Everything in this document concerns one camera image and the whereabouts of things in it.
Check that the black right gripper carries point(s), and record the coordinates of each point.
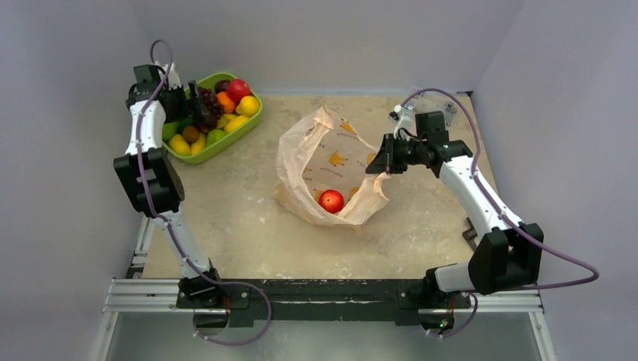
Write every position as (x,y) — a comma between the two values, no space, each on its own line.
(391,156)

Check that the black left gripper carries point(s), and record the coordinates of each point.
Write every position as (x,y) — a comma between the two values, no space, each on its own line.
(185,113)

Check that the dark red plum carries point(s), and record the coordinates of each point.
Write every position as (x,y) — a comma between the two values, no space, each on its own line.
(207,122)

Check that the brown kiwi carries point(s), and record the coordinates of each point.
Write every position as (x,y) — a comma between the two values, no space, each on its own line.
(190,134)

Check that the red apple outside basket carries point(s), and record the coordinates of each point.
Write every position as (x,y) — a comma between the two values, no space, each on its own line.
(332,201)

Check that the translucent orange plastic bag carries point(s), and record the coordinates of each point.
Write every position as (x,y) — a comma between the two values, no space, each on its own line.
(322,152)

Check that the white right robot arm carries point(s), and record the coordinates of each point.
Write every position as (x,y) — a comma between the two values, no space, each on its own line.
(503,259)

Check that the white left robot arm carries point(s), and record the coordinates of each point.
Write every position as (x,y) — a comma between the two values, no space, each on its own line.
(149,178)

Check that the dark purple grape bunch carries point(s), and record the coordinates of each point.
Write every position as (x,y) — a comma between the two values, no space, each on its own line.
(210,100)

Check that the green pear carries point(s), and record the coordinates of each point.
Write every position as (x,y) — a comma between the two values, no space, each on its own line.
(214,136)

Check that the orange tangerine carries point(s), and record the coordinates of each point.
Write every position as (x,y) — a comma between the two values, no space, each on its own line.
(225,102)

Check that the green bumpy custard apple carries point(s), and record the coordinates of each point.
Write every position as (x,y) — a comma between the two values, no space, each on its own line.
(169,130)

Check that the yellow mango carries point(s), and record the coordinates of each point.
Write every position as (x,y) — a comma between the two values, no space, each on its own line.
(179,145)

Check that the red apple in basket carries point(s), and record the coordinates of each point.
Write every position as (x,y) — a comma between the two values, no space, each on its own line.
(237,89)

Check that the yellow lemon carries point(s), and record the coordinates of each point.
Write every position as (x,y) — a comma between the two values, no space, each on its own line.
(248,106)

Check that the clear plastic screw box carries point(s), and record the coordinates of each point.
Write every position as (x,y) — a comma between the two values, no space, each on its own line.
(433,101)

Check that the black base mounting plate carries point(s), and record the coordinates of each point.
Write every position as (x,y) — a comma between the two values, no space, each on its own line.
(358,313)

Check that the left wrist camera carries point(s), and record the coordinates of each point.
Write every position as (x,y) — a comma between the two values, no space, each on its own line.
(173,81)

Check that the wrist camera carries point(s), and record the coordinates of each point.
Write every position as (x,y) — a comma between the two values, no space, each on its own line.
(403,120)
(173,81)

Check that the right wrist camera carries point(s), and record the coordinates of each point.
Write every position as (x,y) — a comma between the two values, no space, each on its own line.
(403,120)

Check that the front aluminium rail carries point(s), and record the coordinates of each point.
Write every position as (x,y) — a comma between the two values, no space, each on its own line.
(157,295)

